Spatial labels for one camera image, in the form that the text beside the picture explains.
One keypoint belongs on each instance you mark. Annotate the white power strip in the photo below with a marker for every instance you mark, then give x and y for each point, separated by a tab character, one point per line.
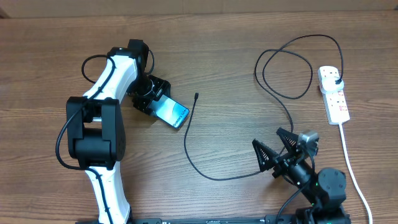
335	103

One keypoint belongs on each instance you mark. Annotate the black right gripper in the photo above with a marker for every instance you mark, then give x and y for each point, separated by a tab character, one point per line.
287	159

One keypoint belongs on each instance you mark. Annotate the white charger plug adapter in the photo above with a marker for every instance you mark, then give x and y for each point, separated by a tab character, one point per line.
328	85

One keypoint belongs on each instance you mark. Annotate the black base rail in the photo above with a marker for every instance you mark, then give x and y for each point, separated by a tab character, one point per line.
202	221

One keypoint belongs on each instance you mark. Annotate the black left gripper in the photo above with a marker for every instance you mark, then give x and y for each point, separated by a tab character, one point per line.
141	102

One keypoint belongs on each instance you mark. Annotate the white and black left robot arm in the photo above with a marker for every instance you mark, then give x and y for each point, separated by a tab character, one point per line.
95	129

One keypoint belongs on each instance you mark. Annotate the black smartphone with blue screen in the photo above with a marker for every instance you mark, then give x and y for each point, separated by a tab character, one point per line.
169	111

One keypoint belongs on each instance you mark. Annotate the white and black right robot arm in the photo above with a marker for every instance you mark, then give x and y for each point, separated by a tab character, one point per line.
325	190

